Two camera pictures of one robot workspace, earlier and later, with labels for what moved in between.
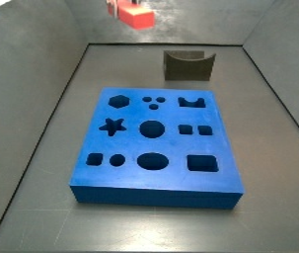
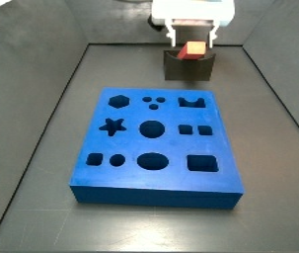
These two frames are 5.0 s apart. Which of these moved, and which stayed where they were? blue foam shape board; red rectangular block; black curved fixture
Moved: red rectangular block
Stayed: black curved fixture; blue foam shape board
